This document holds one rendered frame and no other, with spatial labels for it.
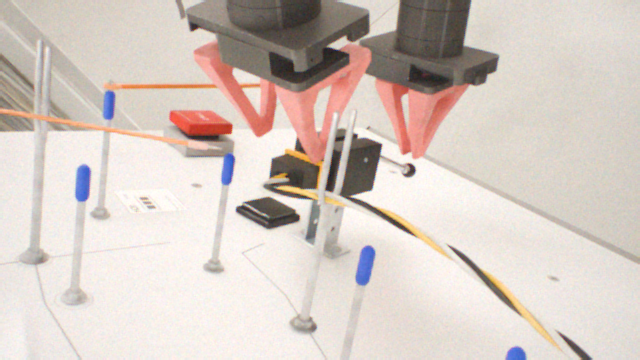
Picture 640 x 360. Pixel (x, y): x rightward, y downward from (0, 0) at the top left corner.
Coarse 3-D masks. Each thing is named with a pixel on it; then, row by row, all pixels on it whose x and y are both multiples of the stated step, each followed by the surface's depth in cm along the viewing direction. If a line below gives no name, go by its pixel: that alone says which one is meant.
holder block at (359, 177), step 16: (336, 144) 50; (352, 144) 51; (368, 144) 52; (336, 160) 49; (352, 160) 50; (368, 160) 52; (336, 176) 50; (352, 176) 51; (368, 176) 53; (352, 192) 52
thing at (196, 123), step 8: (176, 112) 71; (184, 112) 72; (192, 112) 72; (200, 112) 73; (208, 112) 73; (176, 120) 71; (184, 120) 69; (192, 120) 69; (200, 120) 70; (208, 120) 71; (216, 120) 71; (224, 120) 72; (184, 128) 69; (192, 128) 68; (200, 128) 69; (208, 128) 70; (216, 128) 70; (224, 128) 71; (232, 128) 71; (192, 136) 70; (200, 136) 70; (208, 136) 71; (216, 136) 72
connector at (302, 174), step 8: (304, 152) 51; (272, 160) 48; (280, 160) 48; (288, 160) 49; (296, 160) 49; (304, 160) 49; (272, 168) 49; (280, 168) 48; (288, 168) 48; (296, 168) 47; (304, 168) 47; (312, 168) 48; (272, 176) 49; (288, 176) 48; (296, 176) 48; (304, 176) 47; (312, 176) 48; (280, 184) 49; (288, 184) 48; (296, 184) 48; (304, 184) 47; (312, 184) 48
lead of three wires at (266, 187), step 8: (280, 176) 47; (264, 184) 44; (272, 184) 46; (264, 192) 43; (272, 192) 42; (280, 192) 42; (288, 192) 41; (296, 192) 41; (304, 192) 40; (312, 192) 40; (328, 192) 40; (328, 200) 40
